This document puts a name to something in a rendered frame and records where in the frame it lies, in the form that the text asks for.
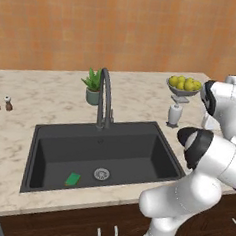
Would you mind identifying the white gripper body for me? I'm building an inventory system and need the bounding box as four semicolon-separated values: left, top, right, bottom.
200;112;223;132

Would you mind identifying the silver sink drain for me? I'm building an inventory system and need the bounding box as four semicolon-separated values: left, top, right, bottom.
92;166;111;182

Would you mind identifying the dark grey sink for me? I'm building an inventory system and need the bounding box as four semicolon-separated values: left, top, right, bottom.
19;111;191;206

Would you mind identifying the green sponge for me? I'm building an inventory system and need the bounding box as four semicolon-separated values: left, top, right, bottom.
64;171;82;188

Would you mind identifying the white soap dispenser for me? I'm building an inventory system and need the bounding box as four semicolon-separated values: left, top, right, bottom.
165;102;184;130

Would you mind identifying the dark grey arched tap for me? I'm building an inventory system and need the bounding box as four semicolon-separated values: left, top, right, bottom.
95;66;119;131

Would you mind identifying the dark wood drawer front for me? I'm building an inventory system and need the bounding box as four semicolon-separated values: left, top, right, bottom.
175;188;236;236

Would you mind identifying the green plant in grey pot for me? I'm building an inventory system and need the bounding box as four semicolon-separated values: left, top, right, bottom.
78;66;105;108

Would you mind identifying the dark wood cupboard door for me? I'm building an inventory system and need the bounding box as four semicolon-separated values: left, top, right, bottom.
107;201;155;236
0;199;111;236

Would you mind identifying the brown shaker with white top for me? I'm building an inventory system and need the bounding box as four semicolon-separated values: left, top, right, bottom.
2;95;14;113

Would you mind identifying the grey pedestal fruit bowl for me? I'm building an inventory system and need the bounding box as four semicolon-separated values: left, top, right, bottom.
163;77;204;107

